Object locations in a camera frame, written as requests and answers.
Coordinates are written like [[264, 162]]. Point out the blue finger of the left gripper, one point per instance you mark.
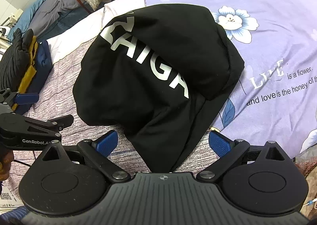
[[33, 128], [10, 98]]

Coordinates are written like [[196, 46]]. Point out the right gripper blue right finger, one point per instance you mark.
[[230, 154]]

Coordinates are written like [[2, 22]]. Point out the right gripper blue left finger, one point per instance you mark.
[[95, 154]]

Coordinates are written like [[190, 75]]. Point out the black jacket with white lettering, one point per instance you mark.
[[162, 73]]

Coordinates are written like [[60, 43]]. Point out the black ribbed folded garment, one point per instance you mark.
[[5, 61]]

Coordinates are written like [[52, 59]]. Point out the navy blue folded garment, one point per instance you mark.
[[38, 70]]

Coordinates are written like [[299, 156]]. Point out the mustard yellow folded garment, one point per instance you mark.
[[22, 63]]

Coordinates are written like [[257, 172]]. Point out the grey blue bedding pile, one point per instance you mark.
[[49, 18]]

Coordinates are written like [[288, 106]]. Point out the purple floral bed sheet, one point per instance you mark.
[[275, 98]]

